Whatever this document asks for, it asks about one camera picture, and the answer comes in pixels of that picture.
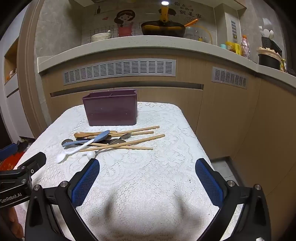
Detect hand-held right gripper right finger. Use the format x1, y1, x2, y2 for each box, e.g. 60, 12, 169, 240
195, 158, 271, 241

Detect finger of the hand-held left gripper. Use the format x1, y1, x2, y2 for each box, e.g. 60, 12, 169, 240
0, 141, 28, 160
17, 152, 47, 173

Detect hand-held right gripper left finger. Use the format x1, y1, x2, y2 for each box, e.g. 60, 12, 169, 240
24, 158, 100, 241

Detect long white spoon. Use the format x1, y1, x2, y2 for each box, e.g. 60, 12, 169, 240
56, 143, 95, 164

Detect metal spoon black handle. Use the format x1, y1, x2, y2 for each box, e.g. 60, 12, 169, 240
61, 138, 112, 147
102, 133, 133, 141
94, 138, 127, 154

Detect wooden spoon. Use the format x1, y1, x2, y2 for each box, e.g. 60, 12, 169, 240
74, 131, 117, 138

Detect blue plastic spoon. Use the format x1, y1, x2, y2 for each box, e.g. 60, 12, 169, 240
62, 130, 111, 147

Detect wooden chopstick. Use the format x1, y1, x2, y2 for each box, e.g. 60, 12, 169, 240
90, 143, 154, 150
110, 126, 160, 135
87, 131, 154, 139
79, 134, 165, 152

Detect purple plastic utensil holder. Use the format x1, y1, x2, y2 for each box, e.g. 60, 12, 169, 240
82, 89, 138, 126

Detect person's left hand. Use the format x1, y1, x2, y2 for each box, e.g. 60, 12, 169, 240
1, 206, 24, 237

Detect white lace tablecloth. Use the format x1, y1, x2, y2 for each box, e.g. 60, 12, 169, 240
14, 101, 243, 241

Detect wooden kitchen cabinet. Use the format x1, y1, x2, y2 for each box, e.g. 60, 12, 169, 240
40, 54, 296, 209

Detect small grey vent grille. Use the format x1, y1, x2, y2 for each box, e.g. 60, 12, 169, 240
211, 66, 248, 89

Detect large grey vent grille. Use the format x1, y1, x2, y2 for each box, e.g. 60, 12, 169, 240
63, 60, 176, 86

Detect black pot beige rim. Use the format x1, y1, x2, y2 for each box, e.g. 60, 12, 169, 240
257, 47, 283, 70

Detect yellow jar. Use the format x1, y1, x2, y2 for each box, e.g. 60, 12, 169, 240
225, 41, 241, 55

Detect white mortar bowl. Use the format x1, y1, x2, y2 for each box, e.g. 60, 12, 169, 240
91, 30, 113, 42

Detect clear bottle orange cap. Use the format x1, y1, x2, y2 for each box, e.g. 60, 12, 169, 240
240, 35, 251, 60

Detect grey stone countertop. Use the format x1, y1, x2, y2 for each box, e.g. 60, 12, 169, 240
37, 35, 296, 89

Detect glass pot lid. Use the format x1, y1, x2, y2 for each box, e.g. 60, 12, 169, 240
185, 25, 213, 45

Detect black utensil rack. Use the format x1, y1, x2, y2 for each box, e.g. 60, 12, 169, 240
261, 29, 283, 53

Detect black wok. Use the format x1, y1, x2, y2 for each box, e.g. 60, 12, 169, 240
141, 20, 187, 38

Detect yellow kitchen tool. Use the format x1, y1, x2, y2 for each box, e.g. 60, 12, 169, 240
159, 6, 176, 24

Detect white wall panel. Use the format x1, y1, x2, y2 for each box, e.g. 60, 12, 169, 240
225, 10, 241, 45

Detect cartoon wall sticker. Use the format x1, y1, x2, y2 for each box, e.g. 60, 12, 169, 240
114, 9, 136, 37

